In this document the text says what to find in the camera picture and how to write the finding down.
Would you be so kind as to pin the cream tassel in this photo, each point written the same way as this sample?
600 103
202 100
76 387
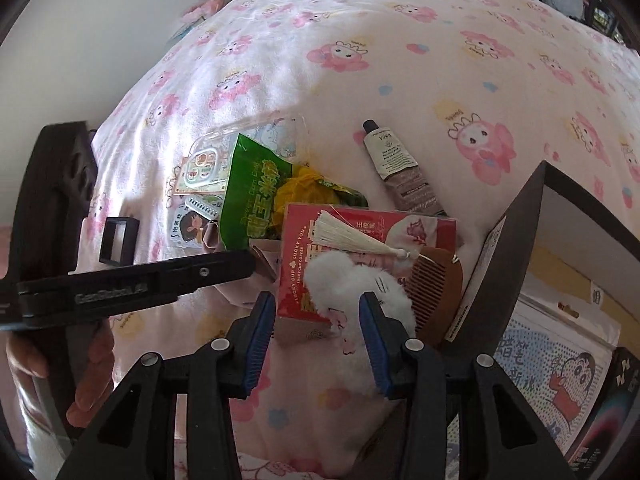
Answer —
340 232

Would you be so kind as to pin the white plush toy pink bow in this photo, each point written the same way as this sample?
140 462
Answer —
335 280

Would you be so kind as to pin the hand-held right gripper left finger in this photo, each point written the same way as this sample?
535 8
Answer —
260 340

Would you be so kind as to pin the hand cream tube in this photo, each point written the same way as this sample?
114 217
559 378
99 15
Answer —
400 170

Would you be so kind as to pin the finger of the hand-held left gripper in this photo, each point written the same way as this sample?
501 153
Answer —
210 272

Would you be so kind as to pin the cartoon diamond painting kit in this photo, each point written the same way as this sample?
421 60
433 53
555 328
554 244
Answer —
540 360

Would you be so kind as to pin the black rainbow screen protector box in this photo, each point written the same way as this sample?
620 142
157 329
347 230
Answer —
610 410

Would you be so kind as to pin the person's left hand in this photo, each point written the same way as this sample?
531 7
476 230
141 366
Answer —
92 375

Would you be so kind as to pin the green snack packet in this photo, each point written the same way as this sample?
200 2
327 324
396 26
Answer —
250 200

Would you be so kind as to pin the clear phone case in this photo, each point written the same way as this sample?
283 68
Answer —
280 132

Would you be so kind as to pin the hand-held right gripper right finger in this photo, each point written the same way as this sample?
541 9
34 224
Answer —
372 340

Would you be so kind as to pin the small clear blister strip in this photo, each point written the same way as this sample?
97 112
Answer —
202 206

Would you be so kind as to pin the black frame tray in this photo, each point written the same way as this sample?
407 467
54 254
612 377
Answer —
106 245

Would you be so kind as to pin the red printed packet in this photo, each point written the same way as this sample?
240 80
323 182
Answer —
300 260

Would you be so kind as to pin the yellow flat packet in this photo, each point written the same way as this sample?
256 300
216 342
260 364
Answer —
555 280

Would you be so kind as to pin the black cardboard box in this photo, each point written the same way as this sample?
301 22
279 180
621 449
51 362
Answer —
520 240

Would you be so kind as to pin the brown wooden comb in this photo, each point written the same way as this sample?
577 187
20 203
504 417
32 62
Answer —
435 295

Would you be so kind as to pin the pink cartoon printed blanket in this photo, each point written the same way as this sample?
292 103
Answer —
400 35

